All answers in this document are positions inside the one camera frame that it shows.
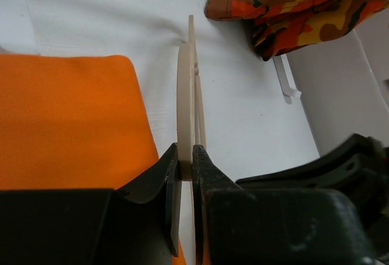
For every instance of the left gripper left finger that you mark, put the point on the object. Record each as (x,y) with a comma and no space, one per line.
(155,197)

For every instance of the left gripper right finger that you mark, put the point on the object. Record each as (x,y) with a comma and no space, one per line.
(206,177)

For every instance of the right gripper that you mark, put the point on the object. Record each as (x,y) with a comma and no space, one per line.
(358,168)

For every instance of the wooden hanger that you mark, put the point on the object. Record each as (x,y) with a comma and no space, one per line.
(190,122)

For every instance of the orange trousers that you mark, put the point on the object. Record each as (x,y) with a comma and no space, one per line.
(73,131)

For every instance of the white clothes rack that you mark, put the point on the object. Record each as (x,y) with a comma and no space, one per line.
(286,79)

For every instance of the orange camouflage garment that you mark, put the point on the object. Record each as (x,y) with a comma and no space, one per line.
(281,26)

